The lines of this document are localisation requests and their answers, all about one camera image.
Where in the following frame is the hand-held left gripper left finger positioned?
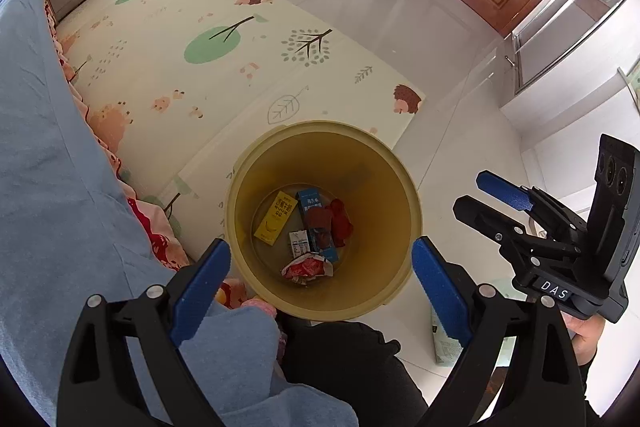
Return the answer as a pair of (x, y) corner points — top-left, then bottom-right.
(57, 238), (232, 427)

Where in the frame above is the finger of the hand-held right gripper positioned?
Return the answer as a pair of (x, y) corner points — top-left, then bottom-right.
(452, 195), (581, 275)
(476, 170), (586, 235)

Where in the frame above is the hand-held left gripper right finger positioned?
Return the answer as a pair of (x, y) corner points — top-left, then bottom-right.
(411, 236), (586, 427)

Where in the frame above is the yellow plastic bin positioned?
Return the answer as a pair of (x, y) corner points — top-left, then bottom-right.
(225, 120), (422, 322)

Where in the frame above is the large yellow carton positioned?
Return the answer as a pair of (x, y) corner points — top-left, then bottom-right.
(254, 190), (299, 244)

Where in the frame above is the white milk carton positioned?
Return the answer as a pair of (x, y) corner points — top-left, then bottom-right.
(288, 230), (313, 260)

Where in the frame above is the red and white wrapper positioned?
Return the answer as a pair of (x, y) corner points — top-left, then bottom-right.
(280, 252), (333, 285)

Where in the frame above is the blue box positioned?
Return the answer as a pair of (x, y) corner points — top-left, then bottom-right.
(296, 188), (341, 264)

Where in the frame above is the person's right hand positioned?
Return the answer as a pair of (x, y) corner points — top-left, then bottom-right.
(562, 309), (603, 365)

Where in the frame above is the pale green carton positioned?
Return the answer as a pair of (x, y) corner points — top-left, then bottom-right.
(430, 307), (516, 367)

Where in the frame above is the pink printed bed skirt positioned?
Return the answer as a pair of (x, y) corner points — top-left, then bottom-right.
(42, 0), (278, 323)

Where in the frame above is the person's leg in black pants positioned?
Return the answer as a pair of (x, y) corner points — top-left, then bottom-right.
(280, 319), (431, 427)

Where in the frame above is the white glass-door cabinet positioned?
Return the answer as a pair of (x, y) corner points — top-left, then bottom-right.
(505, 0), (640, 98)

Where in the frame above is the blue bed sheet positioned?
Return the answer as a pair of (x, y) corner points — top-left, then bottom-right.
(0, 0), (361, 427)

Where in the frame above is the printed foam play mat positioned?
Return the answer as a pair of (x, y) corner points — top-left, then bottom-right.
(52, 0), (427, 303)

